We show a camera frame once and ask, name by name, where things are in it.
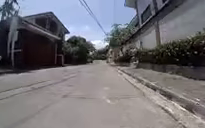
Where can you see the group of green trees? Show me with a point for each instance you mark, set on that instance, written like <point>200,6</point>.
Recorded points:
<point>77,50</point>

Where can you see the grey concrete road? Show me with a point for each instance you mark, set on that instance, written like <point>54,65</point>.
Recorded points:
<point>76,100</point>

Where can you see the house with red gate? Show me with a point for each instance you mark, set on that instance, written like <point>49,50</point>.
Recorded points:
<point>40,50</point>

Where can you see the pale multi-storey building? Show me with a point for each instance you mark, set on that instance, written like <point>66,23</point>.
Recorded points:
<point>146,13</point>

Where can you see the row of green bushes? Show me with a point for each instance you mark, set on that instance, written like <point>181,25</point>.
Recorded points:
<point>180,48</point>

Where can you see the grey concrete pavement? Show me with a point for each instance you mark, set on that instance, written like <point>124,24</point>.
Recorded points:
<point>183,85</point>

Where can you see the grey kerb strip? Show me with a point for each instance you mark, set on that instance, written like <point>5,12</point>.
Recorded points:
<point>3,71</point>

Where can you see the tall thin tree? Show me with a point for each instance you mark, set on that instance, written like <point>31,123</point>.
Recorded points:
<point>6,8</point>

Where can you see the low grey planter wall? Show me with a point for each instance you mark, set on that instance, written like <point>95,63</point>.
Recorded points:
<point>183,71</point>

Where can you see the grey concrete wall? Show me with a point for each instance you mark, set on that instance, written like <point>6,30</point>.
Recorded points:
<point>186,23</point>

